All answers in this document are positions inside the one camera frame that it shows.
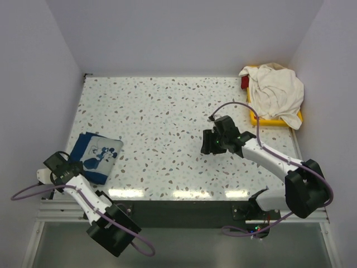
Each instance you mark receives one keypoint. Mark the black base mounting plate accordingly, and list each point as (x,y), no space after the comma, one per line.
(196,214)

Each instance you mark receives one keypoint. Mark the aluminium frame rail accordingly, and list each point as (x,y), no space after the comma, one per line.
(67,210)

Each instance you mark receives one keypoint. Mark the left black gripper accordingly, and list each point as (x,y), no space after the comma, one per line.
(78,164)

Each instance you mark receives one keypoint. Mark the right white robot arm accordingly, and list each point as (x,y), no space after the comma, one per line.
(305,188)

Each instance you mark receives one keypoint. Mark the blue mickey t shirt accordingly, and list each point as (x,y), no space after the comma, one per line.
(98,155)

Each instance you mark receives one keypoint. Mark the cream white t shirt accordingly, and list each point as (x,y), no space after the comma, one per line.
(276,95)

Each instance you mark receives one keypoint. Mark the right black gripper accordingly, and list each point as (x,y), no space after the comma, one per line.
(207,147)

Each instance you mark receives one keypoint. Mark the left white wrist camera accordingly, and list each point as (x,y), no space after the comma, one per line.
(45,176)

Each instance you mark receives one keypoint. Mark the yellow plastic tray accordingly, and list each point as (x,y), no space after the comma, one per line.
(267,122)

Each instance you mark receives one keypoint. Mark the red cloth item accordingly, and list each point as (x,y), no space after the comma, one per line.
(244,82)

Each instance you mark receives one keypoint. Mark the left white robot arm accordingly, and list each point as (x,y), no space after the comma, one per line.
(110,226)

